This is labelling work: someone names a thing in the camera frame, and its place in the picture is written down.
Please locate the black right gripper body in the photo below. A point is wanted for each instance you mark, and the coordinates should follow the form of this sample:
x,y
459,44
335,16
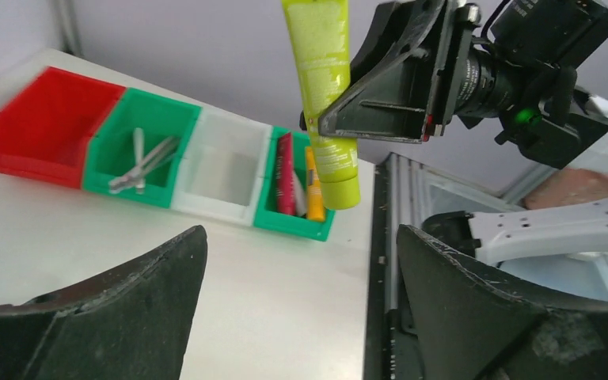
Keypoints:
x,y
520,67

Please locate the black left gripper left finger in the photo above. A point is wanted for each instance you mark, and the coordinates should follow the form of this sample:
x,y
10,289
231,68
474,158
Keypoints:
x,y
132,321

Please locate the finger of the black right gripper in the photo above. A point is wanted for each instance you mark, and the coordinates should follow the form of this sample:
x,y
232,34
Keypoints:
x,y
394,42
389,103

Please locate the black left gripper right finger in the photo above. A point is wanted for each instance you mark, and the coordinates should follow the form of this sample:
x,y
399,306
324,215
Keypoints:
x,y
474,321

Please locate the green toothpaste tube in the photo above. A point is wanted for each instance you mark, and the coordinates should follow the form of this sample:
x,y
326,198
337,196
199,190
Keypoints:
x,y
318,32

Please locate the red toothpaste tube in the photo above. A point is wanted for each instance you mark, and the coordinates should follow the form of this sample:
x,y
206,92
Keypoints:
x,y
283,176

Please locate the white toothpaste tube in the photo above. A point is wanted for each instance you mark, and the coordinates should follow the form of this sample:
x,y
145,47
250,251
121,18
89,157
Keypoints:
x,y
299,194

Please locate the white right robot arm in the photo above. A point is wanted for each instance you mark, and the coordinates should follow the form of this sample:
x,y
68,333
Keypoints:
x,y
494,238

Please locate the yellow toothpaste tube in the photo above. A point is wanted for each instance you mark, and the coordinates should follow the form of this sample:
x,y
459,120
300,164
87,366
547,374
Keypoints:
x,y
314,194

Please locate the green bin with toothpaste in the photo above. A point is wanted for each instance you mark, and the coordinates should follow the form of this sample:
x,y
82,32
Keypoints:
x,y
267,217

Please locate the green bin with toothbrushes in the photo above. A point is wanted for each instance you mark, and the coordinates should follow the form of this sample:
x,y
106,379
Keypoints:
x,y
139,123

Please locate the white storage bin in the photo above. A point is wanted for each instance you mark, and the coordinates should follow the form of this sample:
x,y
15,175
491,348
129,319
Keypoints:
x,y
222,169

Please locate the red storage bin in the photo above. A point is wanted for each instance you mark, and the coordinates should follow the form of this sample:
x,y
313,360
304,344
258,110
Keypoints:
x,y
45,130

